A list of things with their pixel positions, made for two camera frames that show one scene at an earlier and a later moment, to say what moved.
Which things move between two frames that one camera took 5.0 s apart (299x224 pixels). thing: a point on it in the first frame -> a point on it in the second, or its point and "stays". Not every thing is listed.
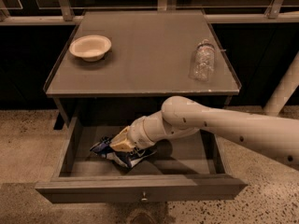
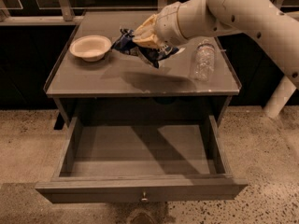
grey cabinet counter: x=125 y=63 stays
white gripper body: x=135 y=133 -> x=166 y=24
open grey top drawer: x=189 y=166 stays
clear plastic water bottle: x=202 y=67 stays
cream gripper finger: x=120 y=142 -> x=145 y=33
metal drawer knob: x=144 y=199 stays
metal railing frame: x=220 y=4 stays
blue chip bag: x=127 y=158 -> x=125 y=43
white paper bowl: x=90 y=48 stays
